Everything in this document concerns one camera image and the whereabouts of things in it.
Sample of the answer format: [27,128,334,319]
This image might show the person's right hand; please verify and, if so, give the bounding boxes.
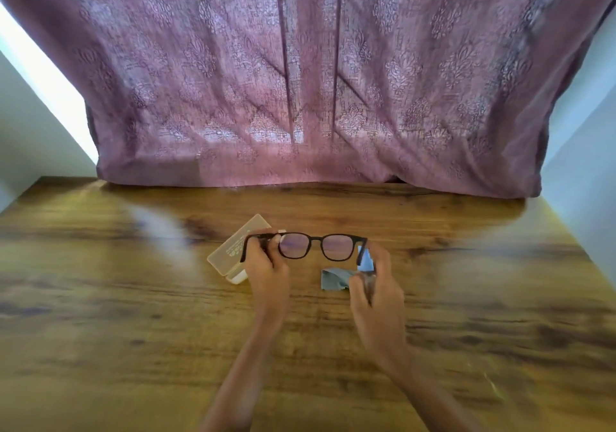
[348,242,411,368]

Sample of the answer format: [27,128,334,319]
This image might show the person's left hand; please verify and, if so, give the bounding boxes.
[244,228,291,324]

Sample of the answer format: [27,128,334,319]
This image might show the black-framed eyeglasses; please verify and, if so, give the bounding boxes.
[240,232,369,267]

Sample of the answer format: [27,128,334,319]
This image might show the person's right forearm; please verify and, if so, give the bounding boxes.
[382,350,487,432]

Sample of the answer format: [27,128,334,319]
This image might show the person's left forearm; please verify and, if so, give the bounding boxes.
[197,316,286,432]

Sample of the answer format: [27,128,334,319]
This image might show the grey-blue cleaning cloth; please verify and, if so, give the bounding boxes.
[321,267,362,291]

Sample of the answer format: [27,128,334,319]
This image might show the translucent glasses case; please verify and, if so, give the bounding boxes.
[207,214,287,285]

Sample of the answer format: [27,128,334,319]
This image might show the mauve patterned curtain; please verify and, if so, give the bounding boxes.
[0,0,616,199]

